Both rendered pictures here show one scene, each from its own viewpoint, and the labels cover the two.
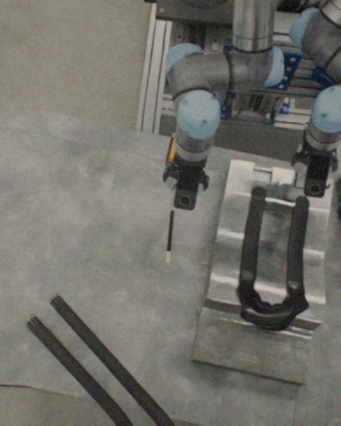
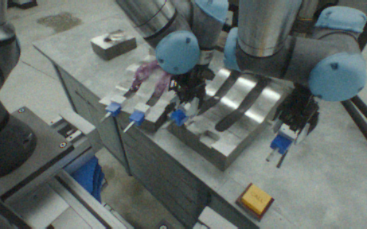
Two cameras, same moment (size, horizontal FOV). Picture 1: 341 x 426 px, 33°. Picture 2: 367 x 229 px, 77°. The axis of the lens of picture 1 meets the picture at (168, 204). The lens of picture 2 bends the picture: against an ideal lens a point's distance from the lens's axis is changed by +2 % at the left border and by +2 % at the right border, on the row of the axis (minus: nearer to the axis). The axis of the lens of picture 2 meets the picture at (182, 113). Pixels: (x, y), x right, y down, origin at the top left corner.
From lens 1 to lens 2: 1.26 m
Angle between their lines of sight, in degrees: 63
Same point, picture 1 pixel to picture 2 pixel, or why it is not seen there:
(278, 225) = (218, 110)
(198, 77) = (335, 38)
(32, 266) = not seen: outside the picture
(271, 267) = (239, 91)
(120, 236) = (324, 169)
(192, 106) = (354, 13)
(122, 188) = (317, 203)
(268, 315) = not seen: hidden behind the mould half
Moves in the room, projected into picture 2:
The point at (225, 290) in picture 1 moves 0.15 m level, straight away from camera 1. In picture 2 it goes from (275, 87) to (240, 98)
